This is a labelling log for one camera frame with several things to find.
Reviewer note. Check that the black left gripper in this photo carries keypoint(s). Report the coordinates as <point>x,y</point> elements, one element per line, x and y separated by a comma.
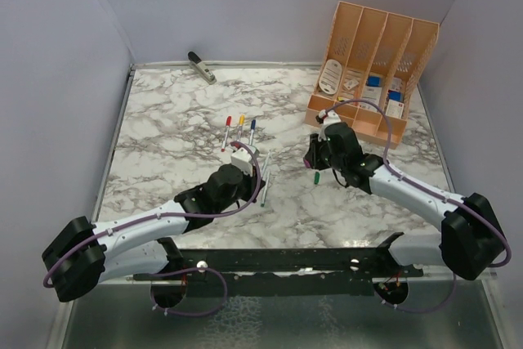
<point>252,182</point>

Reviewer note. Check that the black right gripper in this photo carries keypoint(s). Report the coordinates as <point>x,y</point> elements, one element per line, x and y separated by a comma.
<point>312,154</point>

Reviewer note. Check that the green-tipped white pen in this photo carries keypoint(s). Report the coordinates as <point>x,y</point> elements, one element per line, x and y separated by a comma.
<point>265,188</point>

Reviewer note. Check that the red-tipped white pen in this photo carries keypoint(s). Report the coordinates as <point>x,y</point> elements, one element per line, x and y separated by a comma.
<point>225,138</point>

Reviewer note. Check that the orange-tipped white pen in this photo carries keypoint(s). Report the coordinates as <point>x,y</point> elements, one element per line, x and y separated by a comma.
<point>238,136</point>

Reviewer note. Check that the magenta-tipped white pen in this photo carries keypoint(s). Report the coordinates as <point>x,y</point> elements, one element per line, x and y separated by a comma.
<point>266,163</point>

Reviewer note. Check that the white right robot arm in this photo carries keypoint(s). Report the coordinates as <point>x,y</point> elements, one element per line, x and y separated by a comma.
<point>469,237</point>

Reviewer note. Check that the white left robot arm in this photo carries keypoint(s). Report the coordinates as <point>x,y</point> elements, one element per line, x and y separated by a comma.
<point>85,254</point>

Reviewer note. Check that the white paper box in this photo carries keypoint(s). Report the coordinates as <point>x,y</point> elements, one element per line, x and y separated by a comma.
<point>371,96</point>

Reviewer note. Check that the white oval perforated plate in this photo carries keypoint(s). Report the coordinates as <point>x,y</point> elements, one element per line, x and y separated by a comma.
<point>330,77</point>

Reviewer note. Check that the blue white box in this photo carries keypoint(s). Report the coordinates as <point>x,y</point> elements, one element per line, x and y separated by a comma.
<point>375,81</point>

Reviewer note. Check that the orange desk organizer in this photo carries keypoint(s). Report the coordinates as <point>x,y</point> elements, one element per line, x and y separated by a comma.
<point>368,41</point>

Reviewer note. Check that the grey black stapler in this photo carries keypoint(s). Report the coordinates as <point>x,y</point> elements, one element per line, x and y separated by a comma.
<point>201,68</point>

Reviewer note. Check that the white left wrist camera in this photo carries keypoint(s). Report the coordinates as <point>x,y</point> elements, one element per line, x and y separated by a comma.
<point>244,161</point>

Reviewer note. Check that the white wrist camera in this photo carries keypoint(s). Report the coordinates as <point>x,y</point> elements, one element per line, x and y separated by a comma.
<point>326,118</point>
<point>244,161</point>

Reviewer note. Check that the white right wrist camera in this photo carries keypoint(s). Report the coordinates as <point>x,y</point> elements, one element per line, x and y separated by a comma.
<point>326,118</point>

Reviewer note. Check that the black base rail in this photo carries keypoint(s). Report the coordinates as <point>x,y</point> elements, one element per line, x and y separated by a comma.
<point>282,272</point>

